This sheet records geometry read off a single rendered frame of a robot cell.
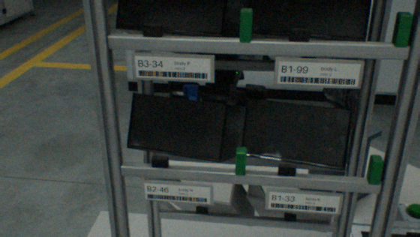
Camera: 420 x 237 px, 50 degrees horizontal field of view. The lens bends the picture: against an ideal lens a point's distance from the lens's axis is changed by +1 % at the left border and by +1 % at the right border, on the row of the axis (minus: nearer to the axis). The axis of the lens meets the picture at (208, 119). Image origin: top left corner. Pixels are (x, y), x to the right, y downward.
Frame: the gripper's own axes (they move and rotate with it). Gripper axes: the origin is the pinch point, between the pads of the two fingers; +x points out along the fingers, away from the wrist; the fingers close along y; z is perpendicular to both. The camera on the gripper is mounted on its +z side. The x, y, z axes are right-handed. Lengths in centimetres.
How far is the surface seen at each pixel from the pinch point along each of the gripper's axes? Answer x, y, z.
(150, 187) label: 27.7, 0.5, 10.3
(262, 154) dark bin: 19.6, 12.8, 10.5
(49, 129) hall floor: -157, -180, -170
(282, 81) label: 22.0, 15.0, 23.9
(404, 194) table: -33, 45, -48
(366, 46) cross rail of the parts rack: 19.6, 22.6, 27.3
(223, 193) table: -20, -4, -46
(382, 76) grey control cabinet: -274, 66, -168
